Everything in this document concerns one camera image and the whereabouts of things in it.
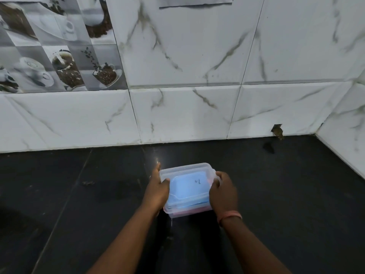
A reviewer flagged person's left forearm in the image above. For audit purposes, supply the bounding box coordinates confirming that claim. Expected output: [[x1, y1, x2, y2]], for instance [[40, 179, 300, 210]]
[[86, 203, 160, 274]]

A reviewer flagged grey paper sheet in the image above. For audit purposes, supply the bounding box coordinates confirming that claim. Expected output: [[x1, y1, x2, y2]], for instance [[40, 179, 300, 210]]
[[158, 0, 234, 9]]

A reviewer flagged coffee print decorative tile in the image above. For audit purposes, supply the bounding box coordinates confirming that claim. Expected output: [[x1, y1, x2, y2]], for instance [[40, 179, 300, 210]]
[[0, 0, 128, 94]]

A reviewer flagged pink wrist band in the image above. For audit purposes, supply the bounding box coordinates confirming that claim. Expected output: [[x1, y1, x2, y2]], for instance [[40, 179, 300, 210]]
[[217, 210, 243, 225]]

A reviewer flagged person's right hand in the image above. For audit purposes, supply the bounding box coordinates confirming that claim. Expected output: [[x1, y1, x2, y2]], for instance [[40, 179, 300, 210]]
[[209, 171, 239, 218]]

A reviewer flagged person's left hand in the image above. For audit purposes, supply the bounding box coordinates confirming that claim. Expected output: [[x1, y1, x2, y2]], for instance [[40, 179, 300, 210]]
[[141, 162, 171, 213]]

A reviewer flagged person's right forearm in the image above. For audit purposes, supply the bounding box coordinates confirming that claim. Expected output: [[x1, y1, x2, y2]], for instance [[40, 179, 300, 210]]
[[220, 215, 293, 274]]

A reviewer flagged clear plastic lidded container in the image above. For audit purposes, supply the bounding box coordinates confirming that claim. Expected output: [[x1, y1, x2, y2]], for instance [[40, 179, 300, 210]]
[[159, 163, 222, 218]]

